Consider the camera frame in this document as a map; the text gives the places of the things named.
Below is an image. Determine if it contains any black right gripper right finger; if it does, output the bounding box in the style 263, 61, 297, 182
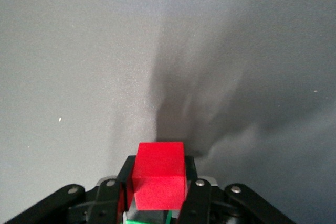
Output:
178, 155, 298, 224

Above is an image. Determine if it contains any small red cube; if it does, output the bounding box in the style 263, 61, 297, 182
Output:
126, 142, 188, 211

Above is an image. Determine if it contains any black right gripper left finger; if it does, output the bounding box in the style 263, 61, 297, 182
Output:
3, 155, 138, 224

